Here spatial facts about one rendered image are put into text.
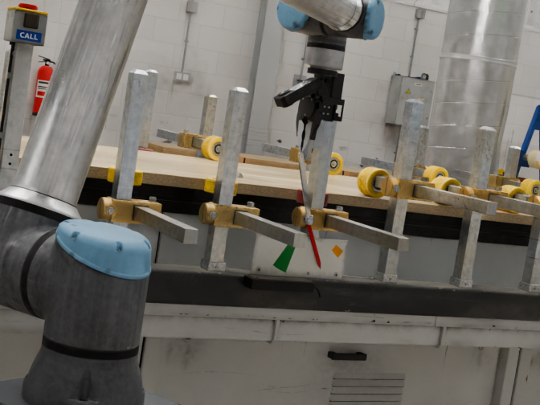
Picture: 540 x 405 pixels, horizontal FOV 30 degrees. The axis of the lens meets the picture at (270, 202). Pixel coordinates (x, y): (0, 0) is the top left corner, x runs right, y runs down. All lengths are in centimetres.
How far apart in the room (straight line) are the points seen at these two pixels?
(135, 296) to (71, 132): 31
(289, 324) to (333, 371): 42
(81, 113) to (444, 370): 177
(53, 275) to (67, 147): 23
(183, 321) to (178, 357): 29
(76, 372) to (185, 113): 837
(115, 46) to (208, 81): 820
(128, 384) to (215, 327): 89
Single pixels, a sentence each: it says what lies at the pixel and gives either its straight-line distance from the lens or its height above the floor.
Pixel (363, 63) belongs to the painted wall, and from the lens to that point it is 1061.
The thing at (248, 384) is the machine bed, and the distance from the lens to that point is 280.
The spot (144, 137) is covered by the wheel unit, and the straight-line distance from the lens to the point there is 343.
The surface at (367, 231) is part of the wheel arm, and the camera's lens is 233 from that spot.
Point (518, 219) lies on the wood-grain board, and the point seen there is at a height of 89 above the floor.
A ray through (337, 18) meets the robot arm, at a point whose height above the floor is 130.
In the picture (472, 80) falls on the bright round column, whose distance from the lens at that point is 634.
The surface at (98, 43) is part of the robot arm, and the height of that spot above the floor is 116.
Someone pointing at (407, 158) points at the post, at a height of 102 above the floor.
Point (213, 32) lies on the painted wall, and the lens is 993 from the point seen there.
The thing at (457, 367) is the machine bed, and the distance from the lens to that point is 318.
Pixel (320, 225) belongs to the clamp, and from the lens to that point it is 248.
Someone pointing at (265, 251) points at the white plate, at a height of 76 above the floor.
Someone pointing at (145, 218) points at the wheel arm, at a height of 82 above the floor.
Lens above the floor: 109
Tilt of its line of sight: 5 degrees down
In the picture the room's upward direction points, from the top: 9 degrees clockwise
